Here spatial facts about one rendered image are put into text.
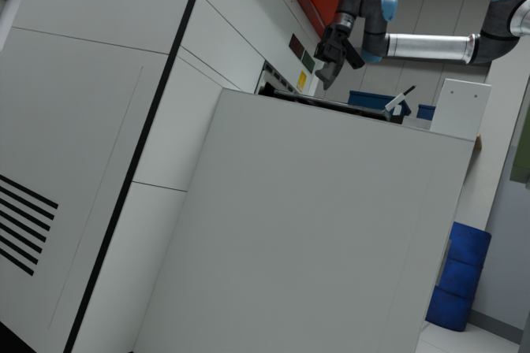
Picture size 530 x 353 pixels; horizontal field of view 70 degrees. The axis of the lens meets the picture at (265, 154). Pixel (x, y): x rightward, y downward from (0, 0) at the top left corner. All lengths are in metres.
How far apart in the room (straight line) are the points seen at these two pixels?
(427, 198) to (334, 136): 0.24
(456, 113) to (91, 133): 0.85
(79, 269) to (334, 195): 0.60
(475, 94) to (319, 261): 0.49
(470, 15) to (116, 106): 4.03
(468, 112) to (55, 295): 1.01
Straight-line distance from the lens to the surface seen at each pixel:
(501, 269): 3.91
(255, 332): 0.94
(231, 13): 1.06
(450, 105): 0.94
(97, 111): 1.02
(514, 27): 1.39
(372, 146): 0.86
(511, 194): 3.95
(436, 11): 4.68
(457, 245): 3.22
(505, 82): 3.93
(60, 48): 1.23
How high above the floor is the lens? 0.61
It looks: 4 degrees up
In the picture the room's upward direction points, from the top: 18 degrees clockwise
